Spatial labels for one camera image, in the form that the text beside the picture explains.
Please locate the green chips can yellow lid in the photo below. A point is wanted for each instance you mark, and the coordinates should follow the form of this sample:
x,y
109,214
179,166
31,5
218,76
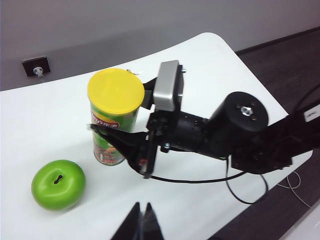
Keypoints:
x,y
115,87

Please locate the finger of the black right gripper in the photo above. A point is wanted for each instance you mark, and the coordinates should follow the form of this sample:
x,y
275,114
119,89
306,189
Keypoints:
x,y
149,95
130,147

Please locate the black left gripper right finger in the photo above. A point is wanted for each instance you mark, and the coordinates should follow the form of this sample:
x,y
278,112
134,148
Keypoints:
x,y
152,225

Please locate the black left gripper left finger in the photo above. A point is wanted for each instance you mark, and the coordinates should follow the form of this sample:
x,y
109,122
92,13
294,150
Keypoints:
x,y
130,225

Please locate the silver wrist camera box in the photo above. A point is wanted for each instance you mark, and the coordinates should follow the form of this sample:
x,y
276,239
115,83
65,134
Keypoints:
x,y
165,85

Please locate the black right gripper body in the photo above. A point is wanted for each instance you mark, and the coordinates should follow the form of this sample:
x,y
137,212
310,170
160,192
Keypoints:
x,y
165,130

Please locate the white wall plug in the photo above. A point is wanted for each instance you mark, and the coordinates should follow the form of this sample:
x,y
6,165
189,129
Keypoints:
x,y
38,71

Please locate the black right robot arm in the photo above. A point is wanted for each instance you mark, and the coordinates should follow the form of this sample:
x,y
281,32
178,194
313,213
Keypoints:
x,y
240,117

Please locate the black wall socket plate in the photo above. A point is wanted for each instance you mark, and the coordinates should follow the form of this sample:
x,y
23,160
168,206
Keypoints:
x,y
27,66

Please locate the green apple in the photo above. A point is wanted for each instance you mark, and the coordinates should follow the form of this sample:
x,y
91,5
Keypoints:
x,y
50,192

